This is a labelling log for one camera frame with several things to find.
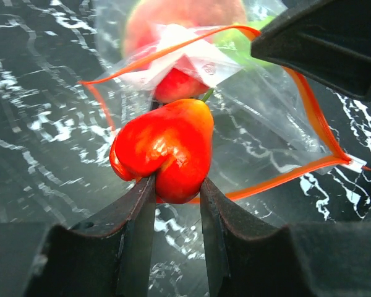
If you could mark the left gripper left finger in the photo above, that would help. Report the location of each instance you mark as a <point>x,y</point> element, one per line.
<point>115,254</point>

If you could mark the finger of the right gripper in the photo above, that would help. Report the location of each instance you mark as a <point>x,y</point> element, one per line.
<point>327,41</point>

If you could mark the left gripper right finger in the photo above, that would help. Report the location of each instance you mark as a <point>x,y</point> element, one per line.
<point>244,254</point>

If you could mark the red fake wax apple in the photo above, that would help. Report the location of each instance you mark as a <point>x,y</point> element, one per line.
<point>172,143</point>

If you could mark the clear zip top bag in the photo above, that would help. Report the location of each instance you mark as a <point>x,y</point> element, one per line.
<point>261,129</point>

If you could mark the green fake leaf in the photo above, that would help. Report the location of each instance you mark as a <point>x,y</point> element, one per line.
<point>237,47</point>

